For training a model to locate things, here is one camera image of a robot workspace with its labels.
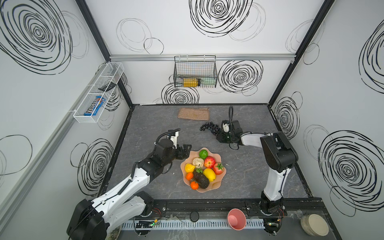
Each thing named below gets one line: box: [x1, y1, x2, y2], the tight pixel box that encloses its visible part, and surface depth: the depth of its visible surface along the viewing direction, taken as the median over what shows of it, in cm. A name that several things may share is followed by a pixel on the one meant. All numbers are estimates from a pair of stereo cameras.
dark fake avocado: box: [193, 171, 210, 189], surface depth 76 cm
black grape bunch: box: [200, 121, 222, 136], surface depth 104 cm
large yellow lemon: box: [203, 168, 217, 182], surface depth 81 cm
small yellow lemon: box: [184, 163, 196, 173], surface depth 82 cm
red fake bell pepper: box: [204, 155, 217, 169], surface depth 84 cm
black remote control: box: [98, 82, 117, 92], surface depth 82 cm
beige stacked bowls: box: [300, 214, 329, 237], surface depth 66 cm
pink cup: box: [227, 208, 247, 231], surface depth 71 cm
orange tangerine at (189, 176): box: [185, 172, 194, 181], surface depth 80 cm
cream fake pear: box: [192, 157, 205, 169], surface depth 84 cm
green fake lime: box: [199, 149, 209, 160], surface depth 86 cm
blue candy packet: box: [83, 96, 106, 116], surface depth 72 cm
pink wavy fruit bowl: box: [180, 147, 227, 193], surface depth 82 cm
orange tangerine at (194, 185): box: [190, 181, 199, 190], surface depth 76 cm
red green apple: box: [213, 162, 225, 175], surface depth 80 cm
